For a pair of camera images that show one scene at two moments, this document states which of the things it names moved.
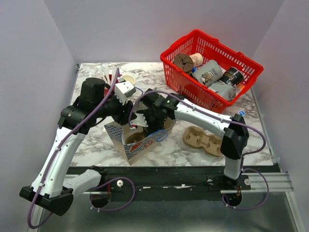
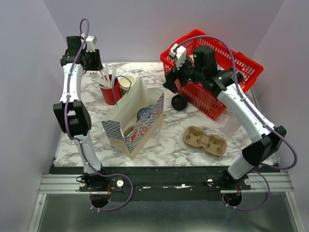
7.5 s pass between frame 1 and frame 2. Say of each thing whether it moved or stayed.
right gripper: moved
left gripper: moved
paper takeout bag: moved
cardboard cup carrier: stayed
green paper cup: moved
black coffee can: stayed
